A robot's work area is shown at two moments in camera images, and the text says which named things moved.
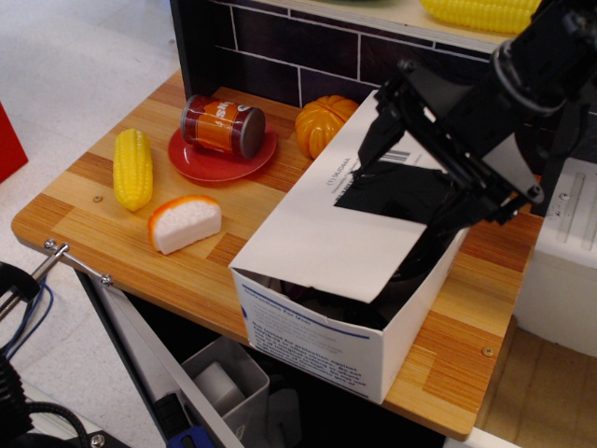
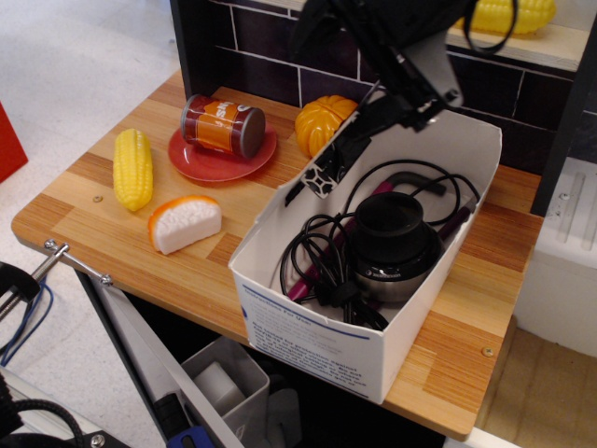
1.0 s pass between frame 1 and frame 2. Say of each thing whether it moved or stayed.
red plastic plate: stayed
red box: stayed
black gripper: moved
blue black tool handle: stayed
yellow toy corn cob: stayed
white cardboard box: moved
